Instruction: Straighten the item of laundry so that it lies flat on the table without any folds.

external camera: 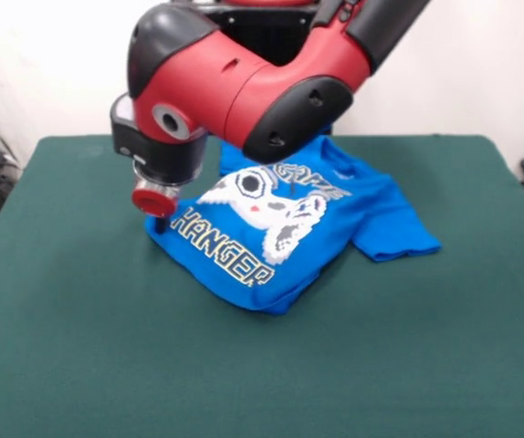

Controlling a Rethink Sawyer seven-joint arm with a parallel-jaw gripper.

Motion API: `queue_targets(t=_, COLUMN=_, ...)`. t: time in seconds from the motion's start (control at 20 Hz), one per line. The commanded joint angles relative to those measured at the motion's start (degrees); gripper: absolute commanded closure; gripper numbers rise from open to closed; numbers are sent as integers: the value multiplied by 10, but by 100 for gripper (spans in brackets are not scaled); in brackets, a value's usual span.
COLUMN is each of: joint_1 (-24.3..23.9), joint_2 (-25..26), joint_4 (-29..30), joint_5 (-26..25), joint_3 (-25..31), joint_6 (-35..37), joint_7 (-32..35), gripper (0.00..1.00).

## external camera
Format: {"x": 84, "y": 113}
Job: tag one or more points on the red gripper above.
{"x": 154, "y": 203}

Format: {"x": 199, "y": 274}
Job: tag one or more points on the blue game-controller print t-shirt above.
{"x": 380, "y": 219}

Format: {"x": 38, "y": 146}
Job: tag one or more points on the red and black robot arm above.
{"x": 244, "y": 91}

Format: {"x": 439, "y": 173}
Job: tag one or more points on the dark green table cloth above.
{"x": 84, "y": 319}

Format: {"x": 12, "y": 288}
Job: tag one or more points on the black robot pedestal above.
{"x": 262, "y": 32}

